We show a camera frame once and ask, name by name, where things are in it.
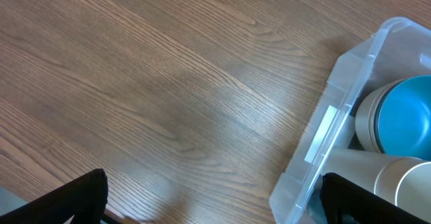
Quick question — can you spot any blue bowl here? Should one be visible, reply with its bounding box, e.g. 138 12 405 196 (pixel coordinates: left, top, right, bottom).
374 75 430 161

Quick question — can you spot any cream tall cup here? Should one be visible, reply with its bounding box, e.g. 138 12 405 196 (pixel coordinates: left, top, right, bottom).
373 158 430 222
321 146 425 198

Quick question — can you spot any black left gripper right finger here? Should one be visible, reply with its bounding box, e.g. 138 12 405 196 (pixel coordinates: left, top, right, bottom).
320 173 429 224

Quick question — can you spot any cream tall cup front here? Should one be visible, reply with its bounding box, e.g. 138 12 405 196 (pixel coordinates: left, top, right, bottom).
373 158 430 222

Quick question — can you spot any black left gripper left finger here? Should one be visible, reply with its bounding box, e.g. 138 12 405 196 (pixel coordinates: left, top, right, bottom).
1 168 108 224

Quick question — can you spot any small cream bowl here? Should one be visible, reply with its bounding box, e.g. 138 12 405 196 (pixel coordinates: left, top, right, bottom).
368 79 403 153

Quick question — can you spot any clear plastic storage bin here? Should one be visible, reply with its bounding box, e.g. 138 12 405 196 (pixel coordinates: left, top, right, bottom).
269 17 430 224

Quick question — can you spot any large cream bowl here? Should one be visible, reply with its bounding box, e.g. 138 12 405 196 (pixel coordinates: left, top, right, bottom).
354 81 401 153

